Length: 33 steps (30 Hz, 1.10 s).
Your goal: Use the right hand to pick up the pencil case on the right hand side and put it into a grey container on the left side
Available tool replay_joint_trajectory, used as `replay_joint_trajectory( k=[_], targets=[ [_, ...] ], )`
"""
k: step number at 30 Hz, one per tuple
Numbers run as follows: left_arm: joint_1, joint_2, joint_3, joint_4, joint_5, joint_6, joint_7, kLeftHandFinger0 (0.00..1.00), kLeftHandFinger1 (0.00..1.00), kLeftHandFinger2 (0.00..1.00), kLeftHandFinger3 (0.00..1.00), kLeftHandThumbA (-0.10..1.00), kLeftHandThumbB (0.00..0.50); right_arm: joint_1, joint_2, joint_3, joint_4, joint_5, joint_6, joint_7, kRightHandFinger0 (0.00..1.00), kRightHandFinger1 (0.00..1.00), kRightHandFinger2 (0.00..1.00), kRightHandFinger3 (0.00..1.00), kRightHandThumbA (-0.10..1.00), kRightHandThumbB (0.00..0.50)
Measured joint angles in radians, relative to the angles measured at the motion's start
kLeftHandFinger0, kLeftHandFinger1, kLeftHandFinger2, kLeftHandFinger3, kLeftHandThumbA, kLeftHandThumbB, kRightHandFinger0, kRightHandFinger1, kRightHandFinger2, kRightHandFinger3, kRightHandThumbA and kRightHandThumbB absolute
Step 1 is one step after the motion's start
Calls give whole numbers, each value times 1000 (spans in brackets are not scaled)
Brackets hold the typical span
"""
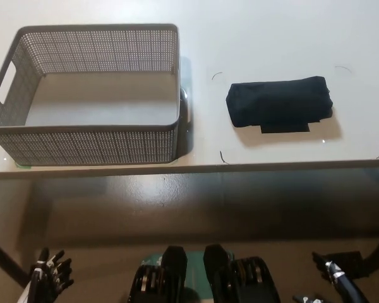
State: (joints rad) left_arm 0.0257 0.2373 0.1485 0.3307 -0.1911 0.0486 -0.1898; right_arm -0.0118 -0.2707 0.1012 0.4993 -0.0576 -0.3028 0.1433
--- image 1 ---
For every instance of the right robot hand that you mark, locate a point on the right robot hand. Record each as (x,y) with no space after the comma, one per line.
(327,266)

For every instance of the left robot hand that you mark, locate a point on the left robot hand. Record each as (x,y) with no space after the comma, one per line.
(52,271)

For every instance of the black fabric pencil case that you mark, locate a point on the black fabric pencil case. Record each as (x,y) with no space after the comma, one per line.
(278,101)

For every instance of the black ribbed robot body block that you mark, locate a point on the black ribbed robot body block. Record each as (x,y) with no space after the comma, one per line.
(237,277)
(161,277)

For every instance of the green tape marker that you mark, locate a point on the green tape marker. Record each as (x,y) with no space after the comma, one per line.
(22,165)

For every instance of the grey perforated plastic basket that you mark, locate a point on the grey perforated plastic basket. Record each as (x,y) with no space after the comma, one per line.
(82,145)

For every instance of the black tape patch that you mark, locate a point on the black tape patch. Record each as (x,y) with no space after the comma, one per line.
(284,128)

